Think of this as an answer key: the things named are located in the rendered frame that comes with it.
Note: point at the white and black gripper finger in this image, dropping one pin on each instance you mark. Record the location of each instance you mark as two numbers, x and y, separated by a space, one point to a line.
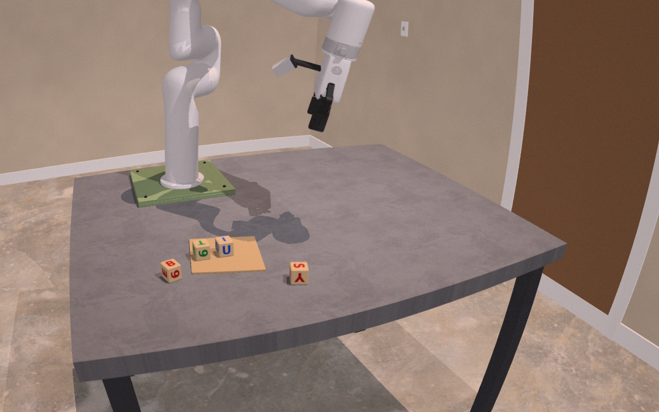
321 114
312 105

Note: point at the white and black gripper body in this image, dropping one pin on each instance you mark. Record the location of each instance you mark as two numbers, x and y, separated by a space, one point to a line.
328 74

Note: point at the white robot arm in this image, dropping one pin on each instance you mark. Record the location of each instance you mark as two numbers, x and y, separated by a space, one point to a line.
189 40

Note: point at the tan wooden letter block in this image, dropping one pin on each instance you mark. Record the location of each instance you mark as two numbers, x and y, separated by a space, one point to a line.
298 272
171 270
201 249
224 246

